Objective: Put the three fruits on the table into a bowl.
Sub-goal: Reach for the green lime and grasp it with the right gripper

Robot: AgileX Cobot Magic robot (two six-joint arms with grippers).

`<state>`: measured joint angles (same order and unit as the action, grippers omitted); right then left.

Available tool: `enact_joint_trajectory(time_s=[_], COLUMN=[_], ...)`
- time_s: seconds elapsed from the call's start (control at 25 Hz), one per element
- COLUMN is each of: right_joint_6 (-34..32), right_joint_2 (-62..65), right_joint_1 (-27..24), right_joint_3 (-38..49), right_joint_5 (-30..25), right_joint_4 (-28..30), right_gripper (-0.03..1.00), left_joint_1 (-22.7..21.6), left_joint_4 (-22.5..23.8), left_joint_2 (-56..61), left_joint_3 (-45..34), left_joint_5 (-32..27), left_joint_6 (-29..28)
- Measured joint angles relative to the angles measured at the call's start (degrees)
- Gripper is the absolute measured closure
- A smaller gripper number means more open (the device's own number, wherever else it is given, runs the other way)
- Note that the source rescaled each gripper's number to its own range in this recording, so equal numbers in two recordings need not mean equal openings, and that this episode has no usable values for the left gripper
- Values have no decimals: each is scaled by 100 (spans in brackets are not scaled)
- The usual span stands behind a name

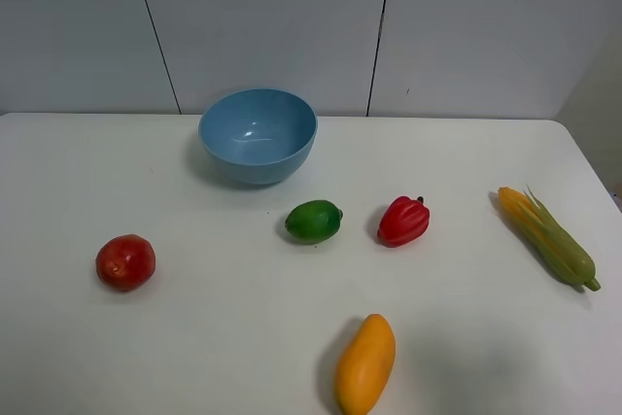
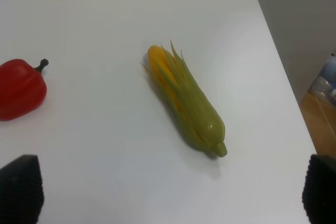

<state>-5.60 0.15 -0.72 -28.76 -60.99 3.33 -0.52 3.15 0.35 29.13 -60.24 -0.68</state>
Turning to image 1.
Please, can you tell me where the yellow orange mango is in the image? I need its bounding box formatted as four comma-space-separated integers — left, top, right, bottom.
334, 314, 397, 414

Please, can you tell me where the blue plastic bowl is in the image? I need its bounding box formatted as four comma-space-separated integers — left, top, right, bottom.
198, 88, 319, 186

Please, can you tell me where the red bell pepper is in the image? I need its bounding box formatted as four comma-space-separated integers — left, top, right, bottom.
377, 196, 431, 248

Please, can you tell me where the green lime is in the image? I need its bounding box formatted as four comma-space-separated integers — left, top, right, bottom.
285, 200, 343, 244

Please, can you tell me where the corn cob with husk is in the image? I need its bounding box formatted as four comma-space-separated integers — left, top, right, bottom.
497, 187, 601, 292

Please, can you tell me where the red tomato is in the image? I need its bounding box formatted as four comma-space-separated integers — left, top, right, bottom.
95, 234, 156, 292

